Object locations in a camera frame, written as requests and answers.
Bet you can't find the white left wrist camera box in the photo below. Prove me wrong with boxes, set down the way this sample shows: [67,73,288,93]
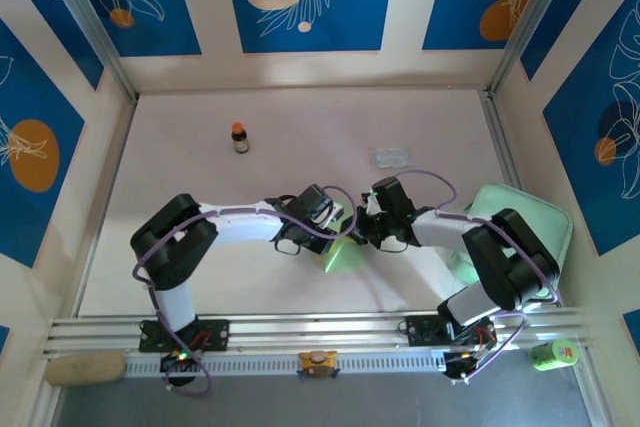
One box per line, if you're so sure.
[324,201,346,228]

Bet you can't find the black electronics module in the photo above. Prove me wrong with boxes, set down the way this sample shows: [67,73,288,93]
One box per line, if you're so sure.
[159,349,204,374]
[442,349,486,386]

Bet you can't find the yellow orange toy clip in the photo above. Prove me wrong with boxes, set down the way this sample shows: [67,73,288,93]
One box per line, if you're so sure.
[296,349,341,379]

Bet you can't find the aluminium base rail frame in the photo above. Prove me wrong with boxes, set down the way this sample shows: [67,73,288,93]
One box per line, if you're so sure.
[42,305,594,361]

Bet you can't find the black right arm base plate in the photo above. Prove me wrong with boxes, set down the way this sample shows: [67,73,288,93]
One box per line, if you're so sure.
[398,314,501,348]

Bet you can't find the aluminium table edge rail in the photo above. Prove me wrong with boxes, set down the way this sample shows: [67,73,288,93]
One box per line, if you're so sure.
[479,88,525,193]

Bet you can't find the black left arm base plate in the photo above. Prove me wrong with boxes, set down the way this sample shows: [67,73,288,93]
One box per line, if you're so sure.
[138,317,232,353]

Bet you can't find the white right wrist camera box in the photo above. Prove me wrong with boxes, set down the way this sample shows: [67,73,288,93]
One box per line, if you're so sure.
[360,194,382,219]

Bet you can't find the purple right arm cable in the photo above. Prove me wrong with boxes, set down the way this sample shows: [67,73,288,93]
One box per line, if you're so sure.
[397,169,564,386]

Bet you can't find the brown bottle with orange cap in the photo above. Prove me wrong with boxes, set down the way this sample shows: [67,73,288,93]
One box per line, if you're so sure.
[230,121,251,155]

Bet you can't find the beige foam roll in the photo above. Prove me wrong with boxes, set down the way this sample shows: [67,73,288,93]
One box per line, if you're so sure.
[44,350,127,388]

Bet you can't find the mint green tray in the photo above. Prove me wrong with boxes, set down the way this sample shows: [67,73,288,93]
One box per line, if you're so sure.
[447,183,575,298]

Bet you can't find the slotted grey cable duct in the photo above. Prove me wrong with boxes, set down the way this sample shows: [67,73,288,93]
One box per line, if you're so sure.
[122,350,449,379]

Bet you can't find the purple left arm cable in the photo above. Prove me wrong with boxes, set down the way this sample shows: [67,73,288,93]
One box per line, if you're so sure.
[132,185,359,396]

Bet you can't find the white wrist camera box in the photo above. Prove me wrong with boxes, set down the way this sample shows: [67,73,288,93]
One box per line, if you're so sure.
[360,194,382,219]
[324,201,346,228]

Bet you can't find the clear plastic packet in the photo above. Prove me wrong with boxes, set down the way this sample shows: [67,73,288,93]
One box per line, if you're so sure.
[368,144,412,171]

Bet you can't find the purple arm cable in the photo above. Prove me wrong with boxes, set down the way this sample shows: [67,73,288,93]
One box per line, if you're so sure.
[132,185,359,396]
[397,169,564,386]

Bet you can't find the aluminium corner post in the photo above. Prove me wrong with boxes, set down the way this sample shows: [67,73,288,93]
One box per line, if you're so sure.
[35,0,140,102]
[487,0,586,98]

